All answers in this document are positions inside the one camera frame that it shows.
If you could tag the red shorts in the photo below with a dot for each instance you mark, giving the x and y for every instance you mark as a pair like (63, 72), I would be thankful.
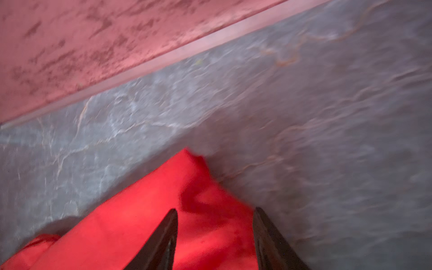
(214, 229)

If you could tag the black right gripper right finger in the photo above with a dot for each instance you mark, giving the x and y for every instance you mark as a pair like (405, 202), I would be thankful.
(272, 250)

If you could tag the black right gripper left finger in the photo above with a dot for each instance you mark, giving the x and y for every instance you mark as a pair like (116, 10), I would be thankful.
(158, 252)

